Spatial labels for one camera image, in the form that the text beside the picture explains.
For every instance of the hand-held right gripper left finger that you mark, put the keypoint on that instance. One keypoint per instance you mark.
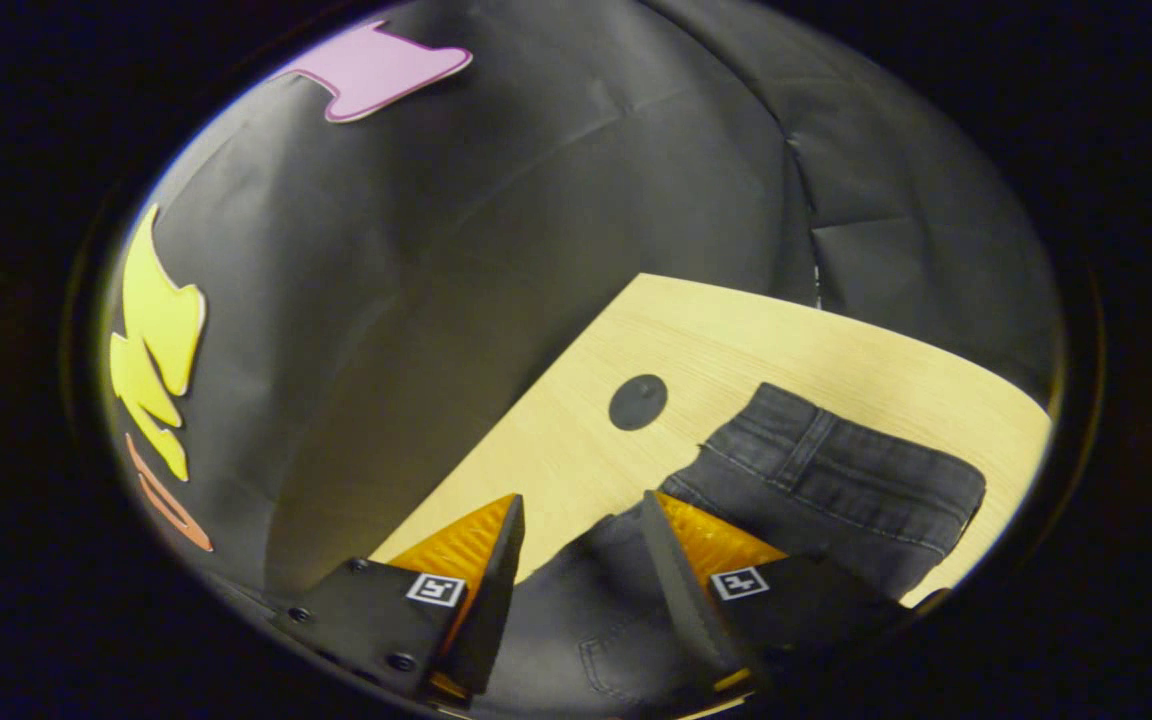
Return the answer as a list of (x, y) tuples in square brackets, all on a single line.
[(491, 600)]

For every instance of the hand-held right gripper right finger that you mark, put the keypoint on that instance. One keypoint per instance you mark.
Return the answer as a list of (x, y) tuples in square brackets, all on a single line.
[(681, 590)]

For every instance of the black jeans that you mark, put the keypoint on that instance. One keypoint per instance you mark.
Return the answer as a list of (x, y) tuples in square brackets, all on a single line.
[(836, 480)]

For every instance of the black backdrop cloth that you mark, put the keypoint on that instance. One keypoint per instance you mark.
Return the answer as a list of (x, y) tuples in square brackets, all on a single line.
[(536, 200)]

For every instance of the black round table grommet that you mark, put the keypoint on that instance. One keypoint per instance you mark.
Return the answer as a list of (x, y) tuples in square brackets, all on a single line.
[(638, 402)]

